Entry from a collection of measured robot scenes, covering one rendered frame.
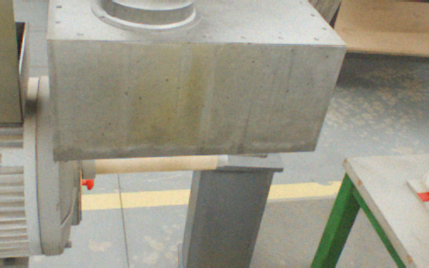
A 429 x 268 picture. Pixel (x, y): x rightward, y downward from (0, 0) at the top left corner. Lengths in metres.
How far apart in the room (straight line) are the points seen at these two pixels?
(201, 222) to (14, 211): 1.25
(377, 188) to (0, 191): 0.96
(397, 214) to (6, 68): 0.99
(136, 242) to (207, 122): 1.81
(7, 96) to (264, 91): 0.29
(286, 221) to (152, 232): 0.64
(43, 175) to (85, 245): 1.69
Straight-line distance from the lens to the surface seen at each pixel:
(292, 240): 2.48
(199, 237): 1.93
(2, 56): 0.60
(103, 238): 2.36
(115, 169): 0.77
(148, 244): 2.34
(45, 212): 0.67
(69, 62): 0.51
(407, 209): 1.36
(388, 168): 1.47
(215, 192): 1.77
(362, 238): 2.62
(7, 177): 0.68
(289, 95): 0.57
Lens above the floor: 1.75
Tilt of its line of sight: 36 degrees down
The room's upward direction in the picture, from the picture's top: 9 degrees clockwise
